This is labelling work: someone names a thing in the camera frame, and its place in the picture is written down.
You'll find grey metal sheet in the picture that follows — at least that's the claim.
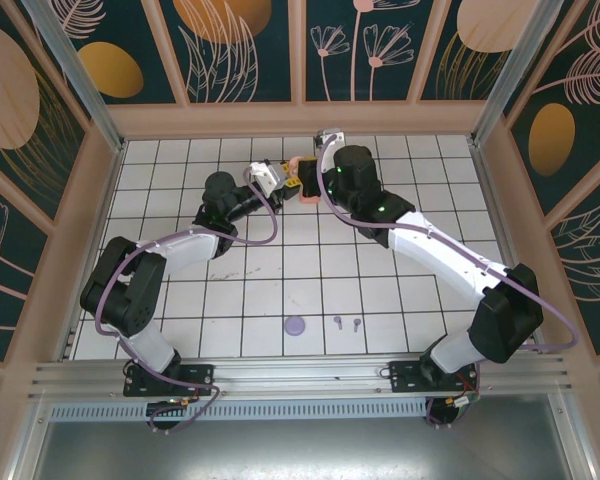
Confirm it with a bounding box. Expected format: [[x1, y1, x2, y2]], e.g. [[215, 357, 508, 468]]
[[9, 393, 600, 480]]

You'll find aluminium corner post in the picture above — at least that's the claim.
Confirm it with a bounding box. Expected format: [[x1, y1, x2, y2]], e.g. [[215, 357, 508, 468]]
[[472, 0, 549, 147], [19, 0, 127, 154]]

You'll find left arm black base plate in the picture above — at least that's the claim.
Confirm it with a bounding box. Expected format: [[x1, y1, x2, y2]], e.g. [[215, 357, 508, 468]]
[[123, 363, 215, 398]]

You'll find aluminium mounting rail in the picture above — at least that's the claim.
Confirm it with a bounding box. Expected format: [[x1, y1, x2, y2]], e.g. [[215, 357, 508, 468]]
[[27, 353, 576, 401]]

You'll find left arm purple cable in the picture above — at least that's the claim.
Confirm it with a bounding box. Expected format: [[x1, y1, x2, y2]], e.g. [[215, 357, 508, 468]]
[[93, 169, 282, 437]]

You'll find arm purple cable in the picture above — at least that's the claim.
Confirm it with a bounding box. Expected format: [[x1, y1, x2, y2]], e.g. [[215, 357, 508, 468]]
[[93, 169, 282, 437], [317, 132, 580, 431]]

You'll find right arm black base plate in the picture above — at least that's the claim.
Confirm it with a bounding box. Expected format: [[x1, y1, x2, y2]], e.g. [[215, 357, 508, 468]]
[[388, 358, 481, 394]]

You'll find slotted grey cable duct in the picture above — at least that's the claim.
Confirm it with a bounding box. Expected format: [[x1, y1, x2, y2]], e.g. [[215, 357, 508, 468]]
[[48, 401, 430, 422]]

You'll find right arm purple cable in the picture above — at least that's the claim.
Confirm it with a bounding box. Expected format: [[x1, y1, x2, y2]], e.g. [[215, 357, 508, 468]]
[[317, 132, 580, 431]]

